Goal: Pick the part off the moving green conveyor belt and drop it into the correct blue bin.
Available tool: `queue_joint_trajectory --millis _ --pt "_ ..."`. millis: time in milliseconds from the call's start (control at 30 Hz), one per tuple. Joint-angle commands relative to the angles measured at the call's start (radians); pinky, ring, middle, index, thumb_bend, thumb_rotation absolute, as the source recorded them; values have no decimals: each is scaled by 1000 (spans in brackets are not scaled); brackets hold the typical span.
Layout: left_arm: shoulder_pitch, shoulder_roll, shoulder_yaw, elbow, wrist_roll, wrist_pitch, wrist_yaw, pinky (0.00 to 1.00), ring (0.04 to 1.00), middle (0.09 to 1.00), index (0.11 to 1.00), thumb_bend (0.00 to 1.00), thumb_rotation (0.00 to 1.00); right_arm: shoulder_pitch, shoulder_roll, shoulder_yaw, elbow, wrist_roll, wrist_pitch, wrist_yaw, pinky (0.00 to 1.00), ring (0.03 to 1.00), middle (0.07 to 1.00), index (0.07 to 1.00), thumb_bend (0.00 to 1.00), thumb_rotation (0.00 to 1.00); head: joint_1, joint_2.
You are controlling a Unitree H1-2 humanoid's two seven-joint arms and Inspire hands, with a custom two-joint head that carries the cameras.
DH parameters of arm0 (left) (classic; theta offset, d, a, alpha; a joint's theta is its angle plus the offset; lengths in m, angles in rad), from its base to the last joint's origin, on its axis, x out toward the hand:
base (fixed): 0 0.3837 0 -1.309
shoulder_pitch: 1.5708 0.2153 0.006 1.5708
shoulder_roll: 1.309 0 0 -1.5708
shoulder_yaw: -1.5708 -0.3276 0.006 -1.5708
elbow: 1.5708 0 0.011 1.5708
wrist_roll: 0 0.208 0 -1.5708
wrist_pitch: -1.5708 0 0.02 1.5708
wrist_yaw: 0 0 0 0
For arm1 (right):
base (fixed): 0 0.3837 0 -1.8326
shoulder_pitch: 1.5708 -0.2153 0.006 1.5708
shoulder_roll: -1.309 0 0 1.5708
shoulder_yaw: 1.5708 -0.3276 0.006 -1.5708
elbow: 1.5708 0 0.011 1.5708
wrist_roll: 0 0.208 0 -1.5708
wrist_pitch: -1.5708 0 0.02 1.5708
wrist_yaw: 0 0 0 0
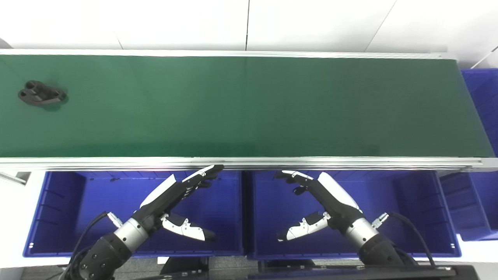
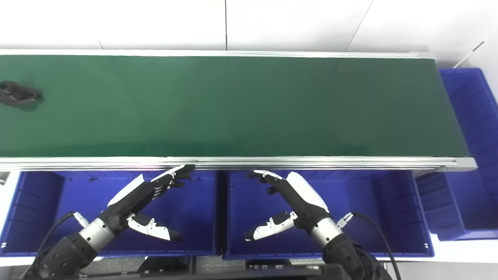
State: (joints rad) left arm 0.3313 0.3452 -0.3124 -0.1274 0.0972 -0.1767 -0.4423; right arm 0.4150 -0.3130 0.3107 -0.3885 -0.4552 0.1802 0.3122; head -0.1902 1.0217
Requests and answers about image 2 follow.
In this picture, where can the green conveyor belt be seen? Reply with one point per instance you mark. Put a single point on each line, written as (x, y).
(233, 162)
(233, 105)

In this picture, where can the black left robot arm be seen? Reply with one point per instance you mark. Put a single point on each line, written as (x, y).
(66, 252)

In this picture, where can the thin white rod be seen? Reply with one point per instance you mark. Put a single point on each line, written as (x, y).
(469, 54)

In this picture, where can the black robot torso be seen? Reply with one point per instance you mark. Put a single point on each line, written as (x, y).
(167, 268)

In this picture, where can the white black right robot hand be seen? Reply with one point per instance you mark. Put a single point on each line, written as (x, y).
(303, 202)

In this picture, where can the black flange part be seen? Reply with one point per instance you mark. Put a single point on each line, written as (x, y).
(19, 95)

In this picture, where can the blue plastic bin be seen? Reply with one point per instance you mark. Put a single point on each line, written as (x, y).
(474, 116)
(186, 217)
(369, 217)

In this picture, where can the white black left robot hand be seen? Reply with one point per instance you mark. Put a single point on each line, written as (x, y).
(132, 194)

